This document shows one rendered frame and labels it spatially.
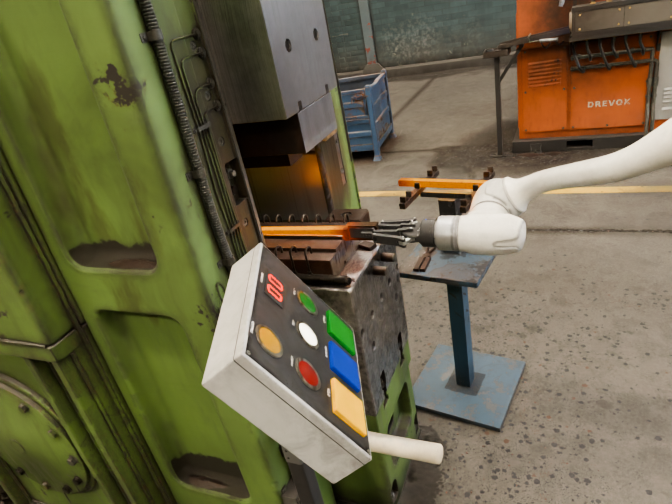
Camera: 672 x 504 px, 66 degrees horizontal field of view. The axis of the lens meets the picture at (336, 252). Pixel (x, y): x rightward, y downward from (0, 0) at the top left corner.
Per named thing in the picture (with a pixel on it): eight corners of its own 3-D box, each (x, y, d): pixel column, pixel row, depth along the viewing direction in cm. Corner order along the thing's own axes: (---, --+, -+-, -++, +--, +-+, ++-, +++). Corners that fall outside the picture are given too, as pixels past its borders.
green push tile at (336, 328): (352, 331, 105) (328, 308, 102) (356, 354, 98) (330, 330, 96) (346, 336, 105) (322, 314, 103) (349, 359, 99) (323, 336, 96)
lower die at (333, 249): (359, 245, 152) (354, 219, 148) (334, 282, 136) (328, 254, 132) (240, 243, 169) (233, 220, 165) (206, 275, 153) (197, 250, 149)
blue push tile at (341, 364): (357, 363, 96) (331, 339, 93) (361, 390, 89) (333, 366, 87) (350, 368, 96) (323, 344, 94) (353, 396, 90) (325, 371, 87)
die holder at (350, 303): (409, 336, 181) (392, 223, 161) (376, 417, 151) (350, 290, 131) (272, 324, 204) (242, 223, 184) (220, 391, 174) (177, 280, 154)
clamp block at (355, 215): (372, 226, 161) (368, 208, 158) (363, 239, 155) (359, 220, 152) (337, 226, 166) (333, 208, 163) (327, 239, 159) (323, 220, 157)
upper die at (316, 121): (337, 127, 135) (330, 91, 131) (306, 153, 120) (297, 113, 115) (208, 138, 153) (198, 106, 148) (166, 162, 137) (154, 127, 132)
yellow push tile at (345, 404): (362, 401, 87) (334, 376, 84) (367, 435, 80) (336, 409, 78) (354, 406, 87) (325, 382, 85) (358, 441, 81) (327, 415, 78)
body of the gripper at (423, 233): (435, 253, 130) (399, 252, 134) (441, 237, 137) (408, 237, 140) (432, 227, 126) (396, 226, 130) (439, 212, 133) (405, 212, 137)
